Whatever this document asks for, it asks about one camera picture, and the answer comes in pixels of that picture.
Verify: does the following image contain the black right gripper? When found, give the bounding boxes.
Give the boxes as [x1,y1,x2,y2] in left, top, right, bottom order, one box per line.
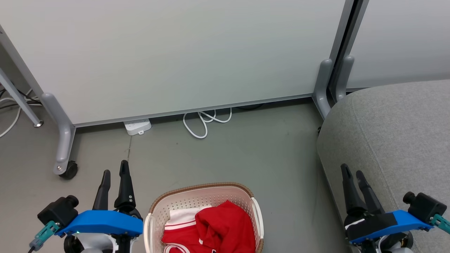
[340,163,399,242]

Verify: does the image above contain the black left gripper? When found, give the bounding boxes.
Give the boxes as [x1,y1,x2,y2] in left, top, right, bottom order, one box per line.
[92,160,143,221]

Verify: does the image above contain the red and white jersey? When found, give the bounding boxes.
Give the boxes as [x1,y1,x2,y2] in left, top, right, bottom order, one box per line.
[161,200,256,253]

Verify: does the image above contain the grey fabric sofa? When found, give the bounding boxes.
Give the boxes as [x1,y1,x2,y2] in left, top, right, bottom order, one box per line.
[316,79,450,253]

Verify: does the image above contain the black caster wheel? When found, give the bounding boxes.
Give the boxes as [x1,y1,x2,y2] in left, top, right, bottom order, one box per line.
[58,161,78,180]

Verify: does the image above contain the white power strip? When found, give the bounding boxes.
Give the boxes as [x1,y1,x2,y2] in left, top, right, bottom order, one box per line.
[123,118,152,136]

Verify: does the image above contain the grey partition leg with caster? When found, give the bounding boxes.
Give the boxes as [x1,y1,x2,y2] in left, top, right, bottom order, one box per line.
[41,92,76,175]

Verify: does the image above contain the beige perforated laundry basket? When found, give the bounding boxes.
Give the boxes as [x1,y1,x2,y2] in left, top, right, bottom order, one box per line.
[143,182,264,253]

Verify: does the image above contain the short grey partition leg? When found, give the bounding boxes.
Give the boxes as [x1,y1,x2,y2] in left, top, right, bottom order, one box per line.
[313,59,333,120]
[335,55,355,103]

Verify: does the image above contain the grey metal table leg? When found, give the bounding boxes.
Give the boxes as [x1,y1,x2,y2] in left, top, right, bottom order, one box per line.
[0,68,44,128]

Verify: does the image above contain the large white partition panel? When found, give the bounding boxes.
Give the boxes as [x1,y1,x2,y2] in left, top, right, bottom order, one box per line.
[0,0,355,128]

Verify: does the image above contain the narrow white partition panel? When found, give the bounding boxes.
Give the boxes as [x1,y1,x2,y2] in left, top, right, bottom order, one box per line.
[346,0,450,90]

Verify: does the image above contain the blue left camera mount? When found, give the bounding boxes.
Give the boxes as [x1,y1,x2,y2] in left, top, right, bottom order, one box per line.
[56,210,144,236]

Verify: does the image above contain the teal left camera plug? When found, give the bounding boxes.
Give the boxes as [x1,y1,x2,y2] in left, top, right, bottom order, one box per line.
[29,221,61,252]

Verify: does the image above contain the teal camera plug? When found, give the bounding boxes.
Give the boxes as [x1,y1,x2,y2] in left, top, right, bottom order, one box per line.
[29,221,61,252]
[430,214,450,235]

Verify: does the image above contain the teal right camera plug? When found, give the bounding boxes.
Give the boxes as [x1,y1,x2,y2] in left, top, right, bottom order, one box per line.
[430,214,450,235]

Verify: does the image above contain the looped white power cable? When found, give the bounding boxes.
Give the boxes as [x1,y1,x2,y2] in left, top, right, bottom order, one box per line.
[182,108,233,140]

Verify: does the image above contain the thin white floor cable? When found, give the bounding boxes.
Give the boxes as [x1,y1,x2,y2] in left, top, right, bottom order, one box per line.
[0,88,34,138]

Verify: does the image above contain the black floor cables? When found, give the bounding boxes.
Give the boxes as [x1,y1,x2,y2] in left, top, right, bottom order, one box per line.
[0,88,43,110]

